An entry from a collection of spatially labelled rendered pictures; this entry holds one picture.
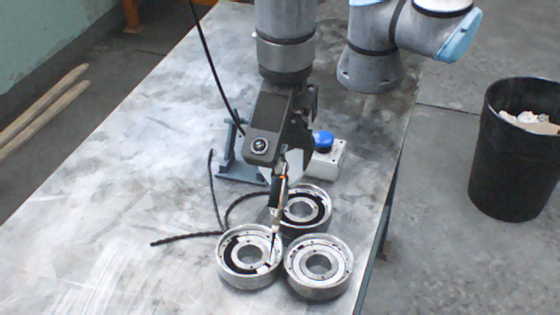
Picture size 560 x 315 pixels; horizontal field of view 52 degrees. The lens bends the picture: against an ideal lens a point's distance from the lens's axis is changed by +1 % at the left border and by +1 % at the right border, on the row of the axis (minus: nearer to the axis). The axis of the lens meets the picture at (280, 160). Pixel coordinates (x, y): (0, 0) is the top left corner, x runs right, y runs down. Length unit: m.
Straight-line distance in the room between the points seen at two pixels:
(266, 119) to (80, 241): 0.42
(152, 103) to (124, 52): 1.85
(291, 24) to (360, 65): 0.60
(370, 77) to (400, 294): 0.86
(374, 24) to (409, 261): 1.01
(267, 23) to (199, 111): 0.57
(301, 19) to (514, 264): 1.55
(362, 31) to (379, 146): 0.25
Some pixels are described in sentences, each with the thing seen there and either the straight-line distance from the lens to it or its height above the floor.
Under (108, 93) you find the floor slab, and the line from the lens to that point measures 2.81.
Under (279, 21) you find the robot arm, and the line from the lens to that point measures 0.68.
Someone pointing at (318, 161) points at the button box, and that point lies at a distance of 1.03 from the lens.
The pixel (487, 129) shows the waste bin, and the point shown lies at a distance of 2.02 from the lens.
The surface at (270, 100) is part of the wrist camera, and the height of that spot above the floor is 1.09.
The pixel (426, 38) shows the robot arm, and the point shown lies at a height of 0.97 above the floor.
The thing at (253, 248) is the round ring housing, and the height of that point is 0.82.
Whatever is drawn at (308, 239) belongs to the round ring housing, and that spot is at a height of 0.83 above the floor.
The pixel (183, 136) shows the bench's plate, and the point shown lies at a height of 0.80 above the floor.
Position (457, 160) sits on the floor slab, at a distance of 2.42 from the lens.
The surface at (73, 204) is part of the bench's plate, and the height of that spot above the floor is 0.80.
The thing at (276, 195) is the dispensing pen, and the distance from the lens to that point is 0.84.
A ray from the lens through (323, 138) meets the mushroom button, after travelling 1.03.
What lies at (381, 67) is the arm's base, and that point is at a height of 0.86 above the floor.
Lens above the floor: 1.52
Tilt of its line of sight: 41 degrees down
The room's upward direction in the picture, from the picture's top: straight up
